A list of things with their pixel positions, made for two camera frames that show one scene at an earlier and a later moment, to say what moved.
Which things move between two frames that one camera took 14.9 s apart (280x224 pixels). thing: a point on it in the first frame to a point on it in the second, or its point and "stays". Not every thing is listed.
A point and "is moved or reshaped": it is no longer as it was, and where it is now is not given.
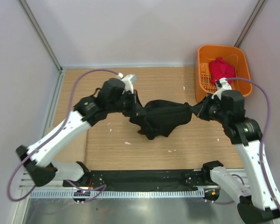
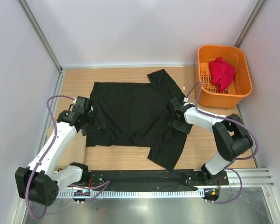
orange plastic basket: [231, 54] stays
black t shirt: [159, 117] is moved or reshaped
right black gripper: [199, 109] to [185, 129]
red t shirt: [219, 69] stays
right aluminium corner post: [250, 22] stays
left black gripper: [136, 109] to [87, 130]
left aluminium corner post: [27, 12] stays
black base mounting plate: [188, 178] stays
